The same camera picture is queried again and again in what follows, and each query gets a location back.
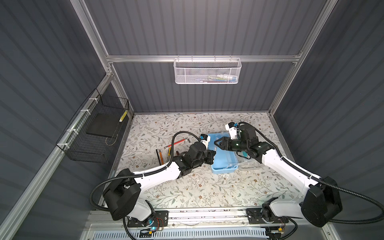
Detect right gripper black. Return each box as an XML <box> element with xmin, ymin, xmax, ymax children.
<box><xmin>213</xmin><ymin>136</ymin><xmax>248</xmax><ymax>153</ymax></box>

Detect blue plastic tool box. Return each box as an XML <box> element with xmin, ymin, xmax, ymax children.
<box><xmin>206</xmin><ymin>130</ymin><xmax>266</xmax><ymax>175</ymax></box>

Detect red handled hex key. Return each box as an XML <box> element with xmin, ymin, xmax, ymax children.
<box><xmin>164</xmin><ymin>138</ymin><xmax>188</xmax><ymax>149</ymax></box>

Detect orange handled tool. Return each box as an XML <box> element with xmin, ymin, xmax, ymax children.
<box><xmin>158</xmin><ymin>150</ymin><xmax>165</xmax><ymax>165</ymax></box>

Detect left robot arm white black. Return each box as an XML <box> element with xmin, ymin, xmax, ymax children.
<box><xmin>103</xmin><ymin>142</ymin><xmax>216</xmax><ymax>226</ymax></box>

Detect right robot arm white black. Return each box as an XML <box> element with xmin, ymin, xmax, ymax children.
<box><xmin>214</xmin><ymin>137</ymin><xmax>343</xmax><ymax>227</ymax></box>

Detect markers in white basket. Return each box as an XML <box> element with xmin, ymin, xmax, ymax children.
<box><xmin>198</xmin><ymin>75</ymin><xmax>238</xmax><ymax>84</ymax></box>

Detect yellow green marker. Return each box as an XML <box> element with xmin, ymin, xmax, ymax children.
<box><xmin>119</xmin><ymin>111</ymin><xmax>128</xmax><ymax>123</ymax></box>

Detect black pad in basket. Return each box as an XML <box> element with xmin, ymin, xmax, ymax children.
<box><xmin>86</xmin><ymin>114</ymin><xmax>123</xmax><ymax>138</ymax></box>

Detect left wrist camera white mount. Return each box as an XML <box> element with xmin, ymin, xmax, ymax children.
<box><xmin>200</xmin><ymin>134</ymin><xmax>211</xmax><ymax>150</ymax></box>

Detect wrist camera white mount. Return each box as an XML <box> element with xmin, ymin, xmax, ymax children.
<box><xmin>200</xmin><ymin>134</ymin><xmax>211</xmax><ymax>150</ymax></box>
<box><xmin>225</xmin><ymin>122</ymin><xmax>257</xmax><ymax>140</ymax></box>

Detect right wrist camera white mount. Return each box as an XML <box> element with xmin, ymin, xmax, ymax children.
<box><xmin>225</xmin><ymin>122</ymin><xmax>257</xmax><ymax>140</ymax></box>

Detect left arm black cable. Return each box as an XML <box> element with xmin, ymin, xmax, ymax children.
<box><xmin>88</xmin><ymin>130</ymin><xmax>202</xmax><ymax>240</ymax></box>

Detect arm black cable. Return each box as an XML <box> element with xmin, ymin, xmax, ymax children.
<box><xmin>88</xmin><ymin>130</ymin><xmax>202</xmax><ymax>240</ymax></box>
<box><xmin>238</xmin><ymin>121</ymin><xmax>384</xmax><ymax>225</ymax></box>

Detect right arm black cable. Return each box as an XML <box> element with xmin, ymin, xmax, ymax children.
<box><xmin>238</xmin><ymin>121</ymin><xmax>384</xmax><ymax>225</ymax></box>

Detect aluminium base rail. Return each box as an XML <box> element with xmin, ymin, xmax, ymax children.
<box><xmin>80</xmin><ymin>207</ymin><xmax>308</xmax><ymax>240</ymax></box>

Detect white wire mesh basket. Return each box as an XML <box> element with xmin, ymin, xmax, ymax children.
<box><xmin>173</xmin><ymin>58</ymin><xmax>242</xmax><ymax>85</ymax></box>

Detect black wire basket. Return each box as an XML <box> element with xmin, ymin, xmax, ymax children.
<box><xmin>57</xmin><ymin>90</ymin><xmax>130</xmax><ymax>164</ymax></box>

